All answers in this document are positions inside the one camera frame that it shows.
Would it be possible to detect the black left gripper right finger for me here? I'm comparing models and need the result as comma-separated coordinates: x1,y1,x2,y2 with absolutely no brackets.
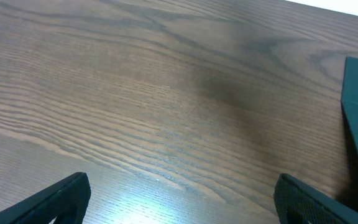
273,174,358,224

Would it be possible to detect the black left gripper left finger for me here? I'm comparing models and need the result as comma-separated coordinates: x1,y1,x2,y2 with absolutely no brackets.
0,172,91,224

